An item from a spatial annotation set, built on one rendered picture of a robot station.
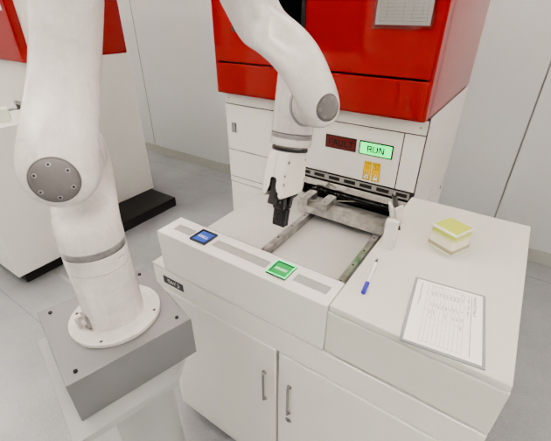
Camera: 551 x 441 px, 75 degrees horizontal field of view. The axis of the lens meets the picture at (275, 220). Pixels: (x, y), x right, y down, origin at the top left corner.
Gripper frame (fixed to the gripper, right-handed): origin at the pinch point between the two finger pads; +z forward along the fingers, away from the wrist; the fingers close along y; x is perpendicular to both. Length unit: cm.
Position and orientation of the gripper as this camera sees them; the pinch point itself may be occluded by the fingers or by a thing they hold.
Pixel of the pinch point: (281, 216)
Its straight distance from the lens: 79.3
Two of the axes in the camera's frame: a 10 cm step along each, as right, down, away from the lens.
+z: -1.2, 9.3, 3.5
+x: 8.3, 2.9, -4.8
